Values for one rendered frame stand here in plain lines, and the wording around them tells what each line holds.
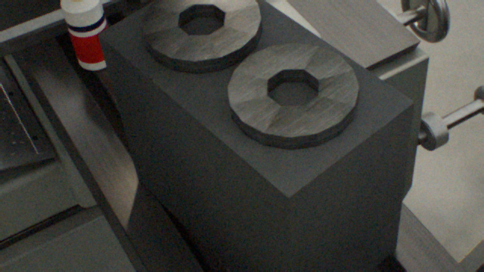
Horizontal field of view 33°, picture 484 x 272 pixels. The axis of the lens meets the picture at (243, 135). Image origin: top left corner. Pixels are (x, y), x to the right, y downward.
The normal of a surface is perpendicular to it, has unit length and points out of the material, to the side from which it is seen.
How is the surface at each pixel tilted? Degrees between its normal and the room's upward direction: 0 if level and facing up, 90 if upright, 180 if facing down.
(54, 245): 90
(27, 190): 90
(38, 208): 90
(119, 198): 0
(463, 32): 0
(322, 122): 0
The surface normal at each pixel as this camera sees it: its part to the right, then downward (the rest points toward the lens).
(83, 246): 0.50, 0.63
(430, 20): -0.86, 0.42
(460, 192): -0.07, -0.65
